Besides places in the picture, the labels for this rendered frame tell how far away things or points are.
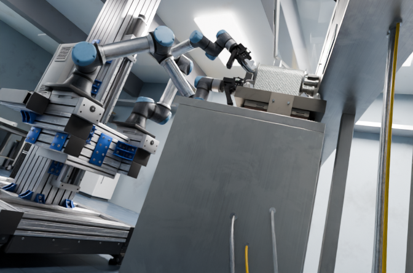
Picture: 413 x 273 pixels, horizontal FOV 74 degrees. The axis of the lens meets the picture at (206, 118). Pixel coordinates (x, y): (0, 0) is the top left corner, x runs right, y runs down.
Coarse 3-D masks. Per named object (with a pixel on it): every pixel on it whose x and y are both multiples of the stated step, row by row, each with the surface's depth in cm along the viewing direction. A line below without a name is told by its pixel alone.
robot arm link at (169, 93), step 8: (184, 56) 203; (176, 64) 199; (184, 64) 200; (192, 64) 205; (184, 72) 201; (168, 88) 199; (168, 96) 198; (160, 104) 195; (168, 104) 198; (160, 112) 194; (168, 112) 198; (152, 120) 195; (160, 120) 195; (168, 120) 198
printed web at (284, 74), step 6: (264, 66) 153; (270, 66) 153; (276, 66) 153; (258, 72) 152; (264, 72) 151; (270, 72) 150; (276, 72) 150; (282, 72) 149; (288, 72) 148; (294, 72) 148; (300, 72) 147; (270, 78) 149; (276, 78) 148; (282, 78) 147; (288, 78) 147; (294, 78) 146; (300, 78) 145
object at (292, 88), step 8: (256, 80) 150; (264, 80) 149; (272, 80) 148; (280, 80) 147; (256, 88) 149; (264, 88) 148; (272, 88) 147; (280, 88) 146; (288, 88) 145; (296, 88) 144
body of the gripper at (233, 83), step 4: (224, 80) 153; (228, 80) 152; (232, 80) 150; (236, 80) 151; (240, 80) 149; (220, 84) 150; (224, 84) 155; (228, 84) 152; (232, 84) 149; (236, 84) 150; (240, 84) 149; (220, 88) 151; (232, 88) 148; (232, 92) 150
